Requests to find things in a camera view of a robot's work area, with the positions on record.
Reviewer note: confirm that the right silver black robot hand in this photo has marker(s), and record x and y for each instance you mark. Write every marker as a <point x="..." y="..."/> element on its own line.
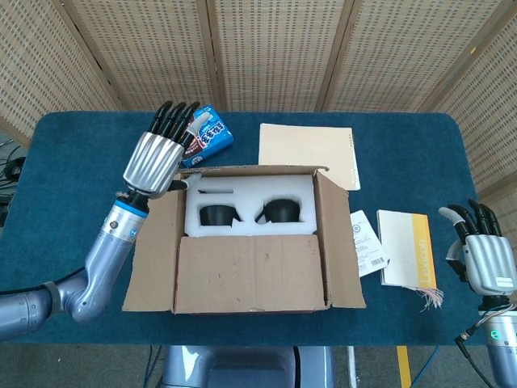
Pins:
<point x="490" y="262"/>

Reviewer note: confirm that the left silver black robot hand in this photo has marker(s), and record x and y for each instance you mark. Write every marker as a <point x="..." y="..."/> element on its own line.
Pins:
<point x="151" y="165"/>

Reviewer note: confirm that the red cardboard shipping box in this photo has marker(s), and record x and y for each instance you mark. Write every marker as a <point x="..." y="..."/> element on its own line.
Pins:
<point x="242" y="271"/>

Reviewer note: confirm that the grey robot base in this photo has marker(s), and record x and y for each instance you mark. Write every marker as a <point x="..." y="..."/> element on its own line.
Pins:
<point x="242" y="368"/>

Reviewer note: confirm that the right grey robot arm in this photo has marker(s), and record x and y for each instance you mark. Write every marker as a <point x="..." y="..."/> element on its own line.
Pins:
<point x="501" y="351"/>

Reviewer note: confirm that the blue chocolate snack box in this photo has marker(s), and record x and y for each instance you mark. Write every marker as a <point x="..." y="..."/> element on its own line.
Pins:
<point x="214" y="139"/>

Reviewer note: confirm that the blue felt table cover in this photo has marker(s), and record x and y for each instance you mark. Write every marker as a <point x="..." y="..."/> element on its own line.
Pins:
<point x="72" y="161"/>

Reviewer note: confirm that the black cup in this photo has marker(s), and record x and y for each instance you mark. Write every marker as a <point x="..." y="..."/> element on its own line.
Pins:
<point x="282" y="212"/>
<point x="216" y="216"/>

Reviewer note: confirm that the white yellow Lexicon notebook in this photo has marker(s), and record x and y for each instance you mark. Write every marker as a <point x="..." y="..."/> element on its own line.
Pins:
<point x="404" y="250"/>

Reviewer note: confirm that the white foam insert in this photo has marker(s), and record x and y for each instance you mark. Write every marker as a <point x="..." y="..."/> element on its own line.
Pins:
<point x="250" y="190"/>

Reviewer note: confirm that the white papers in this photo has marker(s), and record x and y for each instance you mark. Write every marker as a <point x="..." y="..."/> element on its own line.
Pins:
<point x="369" y="246"/>

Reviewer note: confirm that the beige paper folder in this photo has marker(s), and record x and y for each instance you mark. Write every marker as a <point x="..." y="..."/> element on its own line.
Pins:
<point x="307" y="145"/>

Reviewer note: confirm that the wicker folding screen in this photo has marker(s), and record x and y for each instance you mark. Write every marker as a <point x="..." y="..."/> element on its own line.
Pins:
<point x="278" y="52"/>

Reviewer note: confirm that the metal table leg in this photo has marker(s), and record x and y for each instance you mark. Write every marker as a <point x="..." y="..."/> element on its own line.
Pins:
<point x="352" y="368"/>

